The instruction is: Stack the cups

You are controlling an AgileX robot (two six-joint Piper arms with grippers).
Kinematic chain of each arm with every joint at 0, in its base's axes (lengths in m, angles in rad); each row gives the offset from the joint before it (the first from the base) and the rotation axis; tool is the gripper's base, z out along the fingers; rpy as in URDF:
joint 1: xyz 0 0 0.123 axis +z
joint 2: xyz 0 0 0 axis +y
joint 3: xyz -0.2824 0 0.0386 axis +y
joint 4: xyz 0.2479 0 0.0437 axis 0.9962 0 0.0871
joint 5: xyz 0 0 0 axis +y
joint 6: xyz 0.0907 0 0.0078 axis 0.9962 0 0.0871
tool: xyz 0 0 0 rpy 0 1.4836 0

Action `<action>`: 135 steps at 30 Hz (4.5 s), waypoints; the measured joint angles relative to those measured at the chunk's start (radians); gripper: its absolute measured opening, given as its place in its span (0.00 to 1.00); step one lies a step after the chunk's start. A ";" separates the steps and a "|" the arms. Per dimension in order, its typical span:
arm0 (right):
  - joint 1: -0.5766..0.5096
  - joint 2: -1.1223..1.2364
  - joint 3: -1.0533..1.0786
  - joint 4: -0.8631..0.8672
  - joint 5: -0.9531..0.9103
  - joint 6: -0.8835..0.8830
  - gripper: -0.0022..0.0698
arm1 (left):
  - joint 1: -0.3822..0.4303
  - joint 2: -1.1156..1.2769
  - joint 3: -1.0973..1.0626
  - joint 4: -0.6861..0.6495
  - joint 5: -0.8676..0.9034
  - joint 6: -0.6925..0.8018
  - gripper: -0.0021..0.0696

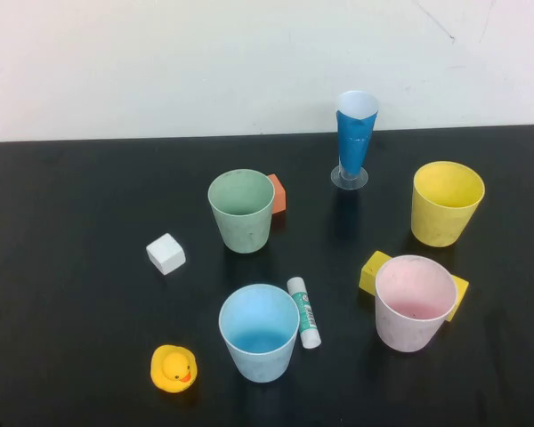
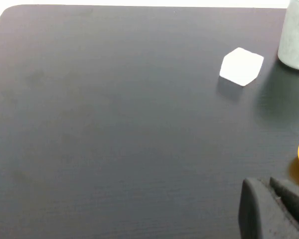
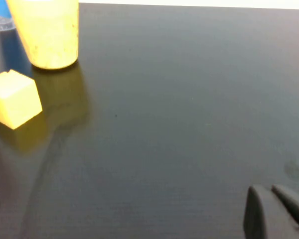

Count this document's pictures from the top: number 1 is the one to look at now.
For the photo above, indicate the green plastic cup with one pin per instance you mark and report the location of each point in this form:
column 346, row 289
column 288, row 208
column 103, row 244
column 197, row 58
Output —
column 242, row 222

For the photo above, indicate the yellow plastic cup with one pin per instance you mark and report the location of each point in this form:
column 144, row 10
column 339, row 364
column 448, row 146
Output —
column 440, row 222

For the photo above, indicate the pink plastic cup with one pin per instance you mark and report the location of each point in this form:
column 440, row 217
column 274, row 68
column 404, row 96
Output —
column 405, row 333

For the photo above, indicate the orange foam cube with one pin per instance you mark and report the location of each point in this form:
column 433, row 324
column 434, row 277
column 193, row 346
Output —
column 279, row 195

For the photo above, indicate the white foam cube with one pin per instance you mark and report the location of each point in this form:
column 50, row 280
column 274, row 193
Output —
column 165, row 253

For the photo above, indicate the white green glue stick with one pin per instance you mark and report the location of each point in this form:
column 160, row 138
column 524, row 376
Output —
column 306, row 316

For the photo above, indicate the blue taped cone glass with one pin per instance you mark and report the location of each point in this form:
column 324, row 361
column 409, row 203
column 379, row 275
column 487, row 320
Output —
column 352, row 142

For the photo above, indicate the yellow foam cube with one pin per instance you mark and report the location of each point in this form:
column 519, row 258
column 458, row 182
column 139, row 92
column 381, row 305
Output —
column 459, row 298
column 371, row 273

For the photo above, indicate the light blue plastic cup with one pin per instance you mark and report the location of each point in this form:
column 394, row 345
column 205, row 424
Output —
column 258, row 360

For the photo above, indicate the yellow rubber duck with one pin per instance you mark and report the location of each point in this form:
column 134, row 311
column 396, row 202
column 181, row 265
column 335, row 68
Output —
column 174, row 369

